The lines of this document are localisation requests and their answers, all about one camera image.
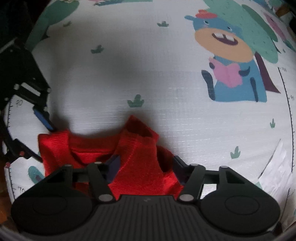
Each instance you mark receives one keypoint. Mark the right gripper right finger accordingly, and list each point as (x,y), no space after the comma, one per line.
(191,177)

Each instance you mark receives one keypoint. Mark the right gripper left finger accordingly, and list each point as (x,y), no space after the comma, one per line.
(98,186)

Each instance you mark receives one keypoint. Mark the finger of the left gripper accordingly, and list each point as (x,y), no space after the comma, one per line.
(43,117)

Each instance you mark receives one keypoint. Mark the red knit sweater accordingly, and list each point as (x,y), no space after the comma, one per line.
(145,167)

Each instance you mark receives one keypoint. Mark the white paper patch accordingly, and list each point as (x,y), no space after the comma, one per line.
(276,179)

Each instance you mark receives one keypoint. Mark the cartoon printed play mat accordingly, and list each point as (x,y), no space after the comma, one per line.
(105,63)

